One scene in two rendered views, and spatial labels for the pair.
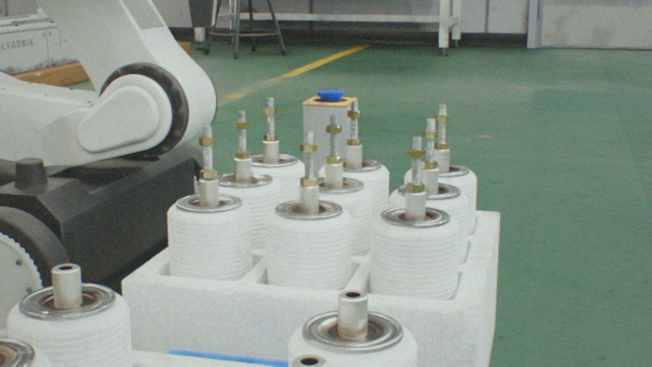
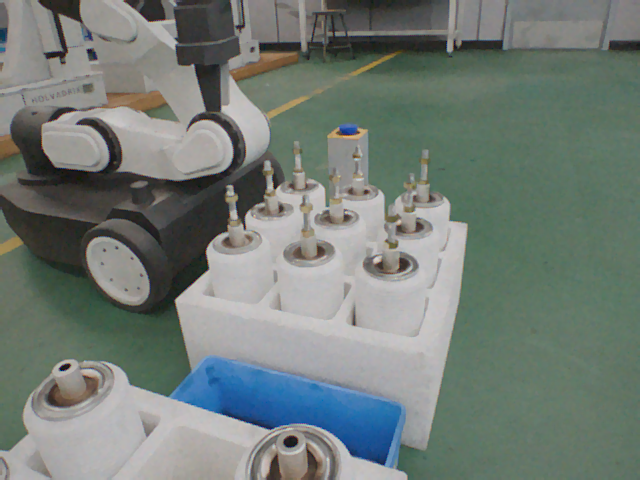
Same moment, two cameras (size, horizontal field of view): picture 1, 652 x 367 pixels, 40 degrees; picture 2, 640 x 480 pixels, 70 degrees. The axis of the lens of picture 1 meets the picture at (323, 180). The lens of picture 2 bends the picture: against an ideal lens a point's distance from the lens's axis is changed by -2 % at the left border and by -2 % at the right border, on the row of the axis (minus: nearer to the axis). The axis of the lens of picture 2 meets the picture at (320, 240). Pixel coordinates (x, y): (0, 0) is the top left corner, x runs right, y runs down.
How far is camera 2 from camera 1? 0.40 m
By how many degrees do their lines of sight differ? 16
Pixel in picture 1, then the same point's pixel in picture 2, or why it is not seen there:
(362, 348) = not seen: outside the picture
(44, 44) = not seen: hidden behind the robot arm
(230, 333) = (251, 343)
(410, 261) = (383, 306)
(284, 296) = (286, 324)
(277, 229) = (282, 271)
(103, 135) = (189, 163)
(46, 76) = not seen: hidden behind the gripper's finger
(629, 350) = (555, 324)
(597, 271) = (536, 243)
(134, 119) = (207, 152)
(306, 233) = (303, 277)
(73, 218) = (169, 224)
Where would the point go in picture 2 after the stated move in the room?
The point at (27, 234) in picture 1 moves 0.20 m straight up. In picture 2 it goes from (132, 242) to (106, 140)
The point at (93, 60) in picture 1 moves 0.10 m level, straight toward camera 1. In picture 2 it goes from (180, 108) to (173, 118)
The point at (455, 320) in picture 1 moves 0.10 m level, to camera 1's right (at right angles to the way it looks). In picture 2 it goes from (416, 358) to (498, 362)
